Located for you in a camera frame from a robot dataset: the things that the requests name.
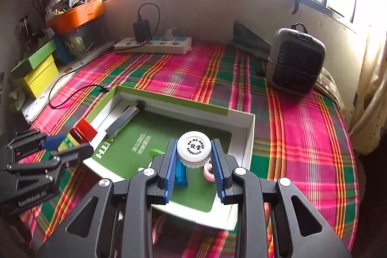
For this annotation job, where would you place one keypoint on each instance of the cream patterned curtain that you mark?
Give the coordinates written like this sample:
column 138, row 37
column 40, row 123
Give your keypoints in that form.
column 372, row 79

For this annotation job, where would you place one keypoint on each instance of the white plug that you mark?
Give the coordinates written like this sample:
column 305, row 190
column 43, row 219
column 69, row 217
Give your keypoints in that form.
column 169, row 34

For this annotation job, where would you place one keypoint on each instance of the red jar with yellow label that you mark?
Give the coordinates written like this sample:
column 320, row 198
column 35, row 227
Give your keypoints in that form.
column 86, row 129

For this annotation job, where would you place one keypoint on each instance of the black window latch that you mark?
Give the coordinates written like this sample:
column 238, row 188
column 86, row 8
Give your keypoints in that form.
column 295, row 1

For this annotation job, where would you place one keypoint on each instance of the blue box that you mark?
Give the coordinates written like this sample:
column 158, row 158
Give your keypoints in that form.
column 62, row 51

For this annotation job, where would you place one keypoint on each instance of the green cardboard shoebox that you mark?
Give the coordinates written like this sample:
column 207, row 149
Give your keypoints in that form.
column 36, row 58

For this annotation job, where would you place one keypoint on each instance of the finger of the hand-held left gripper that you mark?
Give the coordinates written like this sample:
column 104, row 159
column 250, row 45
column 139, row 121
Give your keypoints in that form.
column 75, row 153
column 54, row 142

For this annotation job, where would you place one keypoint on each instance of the green plastic bag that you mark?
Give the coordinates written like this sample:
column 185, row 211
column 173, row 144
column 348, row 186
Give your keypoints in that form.
column 16, row 99

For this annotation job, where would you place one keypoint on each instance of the blue transparent card reader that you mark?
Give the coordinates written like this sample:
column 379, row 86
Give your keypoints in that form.
column 181, row 173

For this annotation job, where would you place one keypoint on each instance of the orange plastic bin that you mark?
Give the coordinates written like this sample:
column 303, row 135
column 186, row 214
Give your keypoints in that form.
column 78, row 16

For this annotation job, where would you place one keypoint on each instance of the clear plastic container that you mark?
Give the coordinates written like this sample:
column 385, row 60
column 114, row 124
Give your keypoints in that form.
column 81, row 43

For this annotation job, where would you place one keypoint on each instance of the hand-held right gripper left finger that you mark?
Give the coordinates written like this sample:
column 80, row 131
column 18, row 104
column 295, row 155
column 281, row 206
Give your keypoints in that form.
column 170, row 173

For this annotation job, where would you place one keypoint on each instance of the grey space heater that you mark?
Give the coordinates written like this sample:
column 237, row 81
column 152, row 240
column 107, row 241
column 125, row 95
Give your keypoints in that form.
column 293, row 64

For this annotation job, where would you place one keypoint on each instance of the plaid blanket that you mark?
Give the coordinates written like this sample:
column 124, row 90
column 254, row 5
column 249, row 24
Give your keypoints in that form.
column 302, row 140

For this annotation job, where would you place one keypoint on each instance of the green cardboard box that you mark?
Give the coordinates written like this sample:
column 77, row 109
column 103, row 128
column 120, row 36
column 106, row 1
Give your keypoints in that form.
column 145, row 161

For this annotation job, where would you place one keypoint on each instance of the white flat package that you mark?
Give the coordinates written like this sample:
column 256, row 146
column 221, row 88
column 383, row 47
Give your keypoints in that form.
column 33, row 107

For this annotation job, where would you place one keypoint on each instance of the black power adapter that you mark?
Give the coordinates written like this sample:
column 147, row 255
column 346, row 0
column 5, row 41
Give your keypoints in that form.
column 142, row 31

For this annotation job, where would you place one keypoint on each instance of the dark small stand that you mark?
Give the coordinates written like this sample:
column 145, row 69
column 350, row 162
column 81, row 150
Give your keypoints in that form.
column 28, row 31

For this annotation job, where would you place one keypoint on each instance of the yellow cardboard box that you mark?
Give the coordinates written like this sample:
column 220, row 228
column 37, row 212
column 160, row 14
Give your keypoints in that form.
column 39, row 79

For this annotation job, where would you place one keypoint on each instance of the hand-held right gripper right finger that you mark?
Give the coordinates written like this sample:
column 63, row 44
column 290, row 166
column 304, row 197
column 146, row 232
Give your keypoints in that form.
column 219, row 173

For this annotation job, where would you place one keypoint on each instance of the white power strip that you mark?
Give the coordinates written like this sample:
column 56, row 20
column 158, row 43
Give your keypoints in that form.
column 157, row 45

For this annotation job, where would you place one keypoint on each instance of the silver stapler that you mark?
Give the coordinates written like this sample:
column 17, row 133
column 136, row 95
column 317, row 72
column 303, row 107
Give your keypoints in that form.
column 124, row 120

